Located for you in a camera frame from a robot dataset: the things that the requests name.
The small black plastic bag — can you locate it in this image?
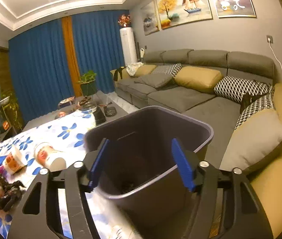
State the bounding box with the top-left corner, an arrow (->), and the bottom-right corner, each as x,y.
0,174 -> 25,212

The dark grey trash bin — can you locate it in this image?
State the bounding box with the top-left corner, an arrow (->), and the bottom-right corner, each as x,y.
85,106 -> 214,227

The beige grey cushion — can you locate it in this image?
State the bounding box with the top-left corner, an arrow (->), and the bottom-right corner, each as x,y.
220,109 -> 282,175

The orange white paper cup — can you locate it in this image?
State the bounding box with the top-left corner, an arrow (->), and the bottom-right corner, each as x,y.
2,146 -> 27,175

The grey sectional sofa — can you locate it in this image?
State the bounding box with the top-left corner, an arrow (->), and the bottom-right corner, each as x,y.
111,49 -> 282,238

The potted green plant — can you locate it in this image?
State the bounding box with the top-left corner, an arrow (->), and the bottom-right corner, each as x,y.
78,70 -> 98,97

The black white patterned cushion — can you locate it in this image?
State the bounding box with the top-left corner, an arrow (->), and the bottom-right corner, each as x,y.
214,75 -> 273,104

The mustard yellow cushion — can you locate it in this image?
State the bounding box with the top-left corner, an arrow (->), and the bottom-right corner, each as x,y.
174,66 -> 223,94

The plant on wooden stand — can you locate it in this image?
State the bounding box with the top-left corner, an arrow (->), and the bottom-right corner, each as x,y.
0,90 -> 25,134

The grey flat cushion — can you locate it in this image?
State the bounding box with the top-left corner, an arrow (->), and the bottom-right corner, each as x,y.
134,73 -> 173,88

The blue curtain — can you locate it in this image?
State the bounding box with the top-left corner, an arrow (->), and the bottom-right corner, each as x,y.
9,10 -> 130,122

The far patterned cushion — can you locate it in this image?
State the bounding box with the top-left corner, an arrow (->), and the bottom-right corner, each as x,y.
151,63 -> 183,77

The far mustard cushion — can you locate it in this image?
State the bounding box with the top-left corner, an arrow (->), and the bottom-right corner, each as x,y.
134,64 -> 157,78

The white standing air conditioner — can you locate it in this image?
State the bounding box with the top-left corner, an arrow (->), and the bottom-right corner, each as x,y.
120,27 -> 138,66

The orange curtain strip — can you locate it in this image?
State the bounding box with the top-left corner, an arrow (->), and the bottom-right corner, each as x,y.
61,16 -> 82,97

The left landscape painting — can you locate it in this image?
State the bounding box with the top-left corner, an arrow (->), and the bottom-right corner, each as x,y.
141,1 -> 159,36

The red flower decoration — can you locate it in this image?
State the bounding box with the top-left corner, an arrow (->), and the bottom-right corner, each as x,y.
118,14 -> 131,27

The sailboat tree painting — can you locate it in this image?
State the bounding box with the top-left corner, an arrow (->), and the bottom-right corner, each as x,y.
156,0 -> 213,29

